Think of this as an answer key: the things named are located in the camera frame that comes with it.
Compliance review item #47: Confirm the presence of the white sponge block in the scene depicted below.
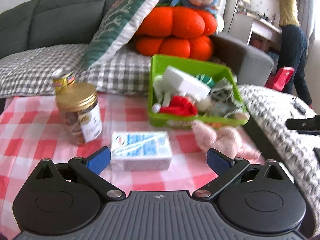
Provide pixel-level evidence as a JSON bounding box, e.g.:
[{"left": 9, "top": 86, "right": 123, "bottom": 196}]
[{"left": 162, "top": 66, "right": 211, "bottom": 101}]

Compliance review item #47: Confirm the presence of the grey white knitted blanket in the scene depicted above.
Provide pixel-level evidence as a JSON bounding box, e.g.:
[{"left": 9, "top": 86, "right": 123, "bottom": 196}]
[{"left": 239, "top": 85, "right": 319, "bottom": 236}]

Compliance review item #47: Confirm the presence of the pink plush toy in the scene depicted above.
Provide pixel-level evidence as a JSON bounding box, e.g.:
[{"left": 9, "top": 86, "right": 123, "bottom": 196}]
[{"left": 191, "top": 120, "right": 261, "bottom": 162}]

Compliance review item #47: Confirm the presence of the gold lid glass jar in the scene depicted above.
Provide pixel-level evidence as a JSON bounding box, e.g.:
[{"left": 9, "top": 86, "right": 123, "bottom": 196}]
[{"left": 55, "top": 82, "right": 103, "bottom": 145}]

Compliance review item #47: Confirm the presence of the white blue carton box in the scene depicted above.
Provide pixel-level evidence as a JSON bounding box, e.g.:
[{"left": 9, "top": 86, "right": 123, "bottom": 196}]
[{"left": 110, "top": 131, "right": 172, "bottom": 172}]

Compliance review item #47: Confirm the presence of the small yellow tin can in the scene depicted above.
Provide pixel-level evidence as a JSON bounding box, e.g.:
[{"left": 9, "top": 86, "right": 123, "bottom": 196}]
[{"left": 52, "top": 68, "right": 75, "bottom": 94}]

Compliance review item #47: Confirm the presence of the person in yellow top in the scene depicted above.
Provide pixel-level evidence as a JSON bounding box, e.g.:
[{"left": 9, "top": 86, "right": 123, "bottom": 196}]
[{"left": 277, "top": 0, "right": 312, "bottom": 106}]

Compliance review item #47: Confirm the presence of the grey checkered sofa blanket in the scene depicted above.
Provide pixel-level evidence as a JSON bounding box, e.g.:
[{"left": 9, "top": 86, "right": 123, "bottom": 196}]
[{"left": 1, "top": 44, "right": 151, "bottom": 98}]

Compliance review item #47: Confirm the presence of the lime green plastic bin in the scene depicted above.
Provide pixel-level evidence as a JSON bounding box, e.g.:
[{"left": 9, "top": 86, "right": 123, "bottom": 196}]
[{"left": 148, "top": 55, "right": 248, "bottom": 128}]

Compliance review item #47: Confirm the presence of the red santa hat plush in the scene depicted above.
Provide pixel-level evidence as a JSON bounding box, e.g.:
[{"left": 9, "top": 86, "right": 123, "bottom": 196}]
[{"left": 151, "top": 95, "right": 198, "bottom": 117}]

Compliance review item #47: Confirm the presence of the grey-green fluffy cloth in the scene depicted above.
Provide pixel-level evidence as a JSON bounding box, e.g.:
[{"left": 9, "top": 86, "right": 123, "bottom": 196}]
[{"left": 209, "top": 77, "right": 242, "bottom": 112}]

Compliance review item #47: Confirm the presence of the white cloth in bin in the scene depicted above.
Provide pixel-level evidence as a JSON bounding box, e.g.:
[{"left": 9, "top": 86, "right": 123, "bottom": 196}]
[{"left": 153, "top": 75, "right": 174, "bottom": 107}]

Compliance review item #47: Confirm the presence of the dark grey sofa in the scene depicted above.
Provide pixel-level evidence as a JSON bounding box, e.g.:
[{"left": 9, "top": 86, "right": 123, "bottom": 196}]
[{"left": 1, "top": 0, "right": 274, "bottom": 86}]

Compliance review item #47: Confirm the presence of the beige bunny plush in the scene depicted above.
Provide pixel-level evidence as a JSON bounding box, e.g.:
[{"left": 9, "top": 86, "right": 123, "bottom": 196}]
[{"left": 194, "top": 95, "right": 213, "bottom": 113}]

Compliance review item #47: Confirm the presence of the red white checkered tablecloth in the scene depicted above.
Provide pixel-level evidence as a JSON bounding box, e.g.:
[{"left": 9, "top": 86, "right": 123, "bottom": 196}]
[{"left": 1, "top": 94, "right": 216, "bottom": 239}]

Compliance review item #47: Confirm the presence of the orange pumpkin cushion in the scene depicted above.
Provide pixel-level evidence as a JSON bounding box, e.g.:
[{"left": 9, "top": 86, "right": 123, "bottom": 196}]
[{"left": 133, "top": 6, "right": 217, "bottom": 61}]

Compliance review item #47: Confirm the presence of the red plastic chair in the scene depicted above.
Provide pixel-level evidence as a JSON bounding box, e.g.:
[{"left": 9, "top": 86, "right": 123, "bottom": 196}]
[{"left": 265, "top": 67, "right": 295, "bottom": 92}]

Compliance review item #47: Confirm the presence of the green knitted round toy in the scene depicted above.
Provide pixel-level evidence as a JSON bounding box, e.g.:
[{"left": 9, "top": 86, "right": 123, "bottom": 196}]
[{"left": 195, "top": 74, "right": 215, "bottom": 88}]

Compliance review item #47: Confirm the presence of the white and teal pillow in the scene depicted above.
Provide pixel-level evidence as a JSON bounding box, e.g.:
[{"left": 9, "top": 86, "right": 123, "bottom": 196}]
[{"left": 82, "top": 0, "right": 159, "bottom": 70}]

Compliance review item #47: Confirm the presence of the white shelf unit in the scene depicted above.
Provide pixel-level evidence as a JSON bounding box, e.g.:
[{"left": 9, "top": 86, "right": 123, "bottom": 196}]
[{"left": 225, "top": 0, "right": 282, "bottom": 51}]

